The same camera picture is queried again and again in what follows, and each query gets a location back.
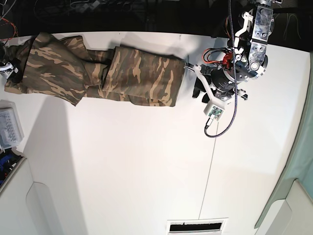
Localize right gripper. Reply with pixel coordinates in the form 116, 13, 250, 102
0, 62, 23, 83

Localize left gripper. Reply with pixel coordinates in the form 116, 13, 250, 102
192, 62, 249, 103

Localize camouflage t-shirt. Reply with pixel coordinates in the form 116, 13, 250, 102
4, 32, 185, 107

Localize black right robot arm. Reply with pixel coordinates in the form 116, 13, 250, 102
0, 0, 22, 83

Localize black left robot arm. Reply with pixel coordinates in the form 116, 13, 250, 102
186, 0, 274, 104

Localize clear plastic screw box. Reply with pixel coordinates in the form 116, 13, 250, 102
0, 100, 24, 150

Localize grey tray with blue items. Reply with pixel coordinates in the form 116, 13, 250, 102
0, 148, 26, 194

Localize white slotted table vent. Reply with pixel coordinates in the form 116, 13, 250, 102
166, 218, 228, 235

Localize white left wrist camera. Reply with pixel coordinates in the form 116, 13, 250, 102
204, 100, 224, 121

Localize grey floor cable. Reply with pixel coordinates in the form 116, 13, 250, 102
273, 12, 304, 41

